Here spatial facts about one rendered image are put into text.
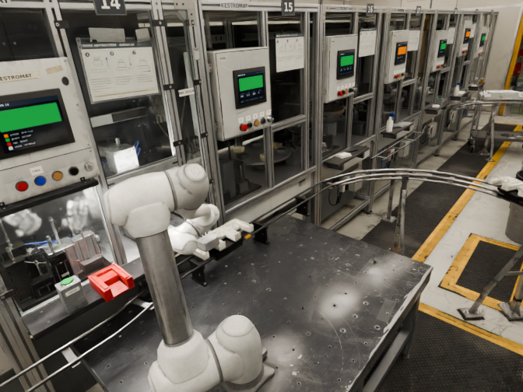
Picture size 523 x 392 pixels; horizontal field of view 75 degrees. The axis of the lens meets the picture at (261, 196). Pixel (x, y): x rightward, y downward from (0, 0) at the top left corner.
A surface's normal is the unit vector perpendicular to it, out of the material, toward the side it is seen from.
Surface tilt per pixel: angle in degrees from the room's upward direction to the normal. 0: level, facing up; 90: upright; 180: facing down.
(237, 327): 6
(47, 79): 90
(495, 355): 0
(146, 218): 79
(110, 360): 0
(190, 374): 70
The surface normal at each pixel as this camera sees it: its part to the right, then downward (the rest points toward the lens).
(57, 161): 0.74, 0.25
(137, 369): -0.05, -0.90
